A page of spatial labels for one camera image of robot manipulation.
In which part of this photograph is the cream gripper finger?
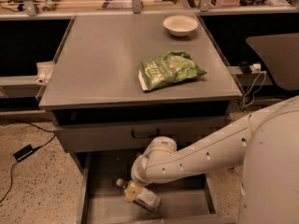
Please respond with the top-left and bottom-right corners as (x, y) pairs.
(124, 181), (144, 202)

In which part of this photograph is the clear plastic water bottle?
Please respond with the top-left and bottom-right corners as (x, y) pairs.
(116, 178), (162, 213)

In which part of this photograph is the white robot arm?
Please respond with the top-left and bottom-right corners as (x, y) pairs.
(131, 96), (299, 224)

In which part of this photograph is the grey open middle drawer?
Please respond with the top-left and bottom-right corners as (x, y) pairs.
(76, 149), (236, 224)

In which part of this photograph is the grey upper drawer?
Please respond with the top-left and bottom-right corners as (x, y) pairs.
(55, 116), (228, 153)

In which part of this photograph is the grey drawer cabinet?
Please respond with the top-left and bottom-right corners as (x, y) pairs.
(39, 14), (241, 167)

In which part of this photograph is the black power adapter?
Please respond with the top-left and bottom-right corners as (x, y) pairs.
(13, 145), (34, 162)

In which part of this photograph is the green chip bag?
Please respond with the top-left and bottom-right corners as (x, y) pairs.
(138, 51), (206, 91)

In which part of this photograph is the white bowl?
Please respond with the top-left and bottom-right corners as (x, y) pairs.
(163, 15), (198, 37)

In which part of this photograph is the white plug adapter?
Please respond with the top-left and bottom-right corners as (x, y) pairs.
(252, 63), (262, 72)

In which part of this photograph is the dark side table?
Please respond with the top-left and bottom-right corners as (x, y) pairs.
(246, 33), (299, 91)

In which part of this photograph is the black coiled tool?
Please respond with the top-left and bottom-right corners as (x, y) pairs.
(42, 0), (61, 11)

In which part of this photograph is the black drawer handle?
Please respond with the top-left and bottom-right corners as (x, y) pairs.
(131, 129), (160, 139)

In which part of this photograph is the white cables bundle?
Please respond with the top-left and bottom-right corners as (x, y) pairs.
(238, 70), (268, 108)

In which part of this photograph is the white plastic bracket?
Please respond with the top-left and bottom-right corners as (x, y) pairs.
(33, 61), (55, 84)

